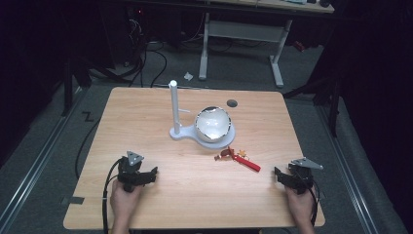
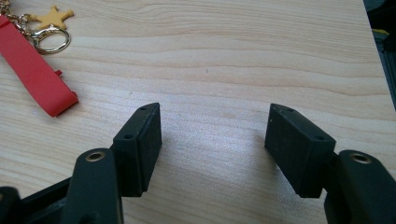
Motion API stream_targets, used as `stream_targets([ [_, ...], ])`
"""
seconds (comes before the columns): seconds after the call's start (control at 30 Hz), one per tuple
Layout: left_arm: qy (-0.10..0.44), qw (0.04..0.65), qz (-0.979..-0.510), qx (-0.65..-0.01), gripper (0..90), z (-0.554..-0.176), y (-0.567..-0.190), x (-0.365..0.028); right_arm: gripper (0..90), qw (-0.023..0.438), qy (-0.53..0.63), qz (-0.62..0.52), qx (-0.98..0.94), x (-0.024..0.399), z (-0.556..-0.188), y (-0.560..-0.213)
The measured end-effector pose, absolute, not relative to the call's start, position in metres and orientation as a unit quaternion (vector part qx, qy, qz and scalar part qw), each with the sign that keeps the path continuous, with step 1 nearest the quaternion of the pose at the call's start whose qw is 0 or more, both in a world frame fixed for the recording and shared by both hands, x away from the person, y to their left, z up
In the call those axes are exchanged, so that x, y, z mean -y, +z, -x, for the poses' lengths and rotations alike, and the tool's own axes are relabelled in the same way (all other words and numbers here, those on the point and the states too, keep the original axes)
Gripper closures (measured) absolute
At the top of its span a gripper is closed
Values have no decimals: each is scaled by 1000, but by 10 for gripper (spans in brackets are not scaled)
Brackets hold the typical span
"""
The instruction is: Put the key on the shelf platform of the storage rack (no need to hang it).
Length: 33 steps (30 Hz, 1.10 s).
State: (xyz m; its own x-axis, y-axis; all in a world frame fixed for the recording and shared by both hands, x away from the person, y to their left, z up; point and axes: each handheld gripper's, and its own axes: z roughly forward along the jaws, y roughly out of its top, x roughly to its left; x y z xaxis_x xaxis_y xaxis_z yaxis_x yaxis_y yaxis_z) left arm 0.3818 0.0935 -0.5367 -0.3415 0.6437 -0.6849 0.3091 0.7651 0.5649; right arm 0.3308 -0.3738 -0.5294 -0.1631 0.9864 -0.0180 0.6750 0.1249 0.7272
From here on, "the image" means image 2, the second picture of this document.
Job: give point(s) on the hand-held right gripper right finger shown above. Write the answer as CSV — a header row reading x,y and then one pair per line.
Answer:
x,y
299,149

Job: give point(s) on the yellow star charm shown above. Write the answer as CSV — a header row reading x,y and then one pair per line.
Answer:
x,y
53,18

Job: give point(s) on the dark equipment beside table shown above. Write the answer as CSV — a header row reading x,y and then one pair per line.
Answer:
x,y
384,40

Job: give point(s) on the gold keyring clasp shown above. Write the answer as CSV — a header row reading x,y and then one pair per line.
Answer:
x,y
46,37

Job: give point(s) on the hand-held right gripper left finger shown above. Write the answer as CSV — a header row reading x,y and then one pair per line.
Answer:
x,y
137,155

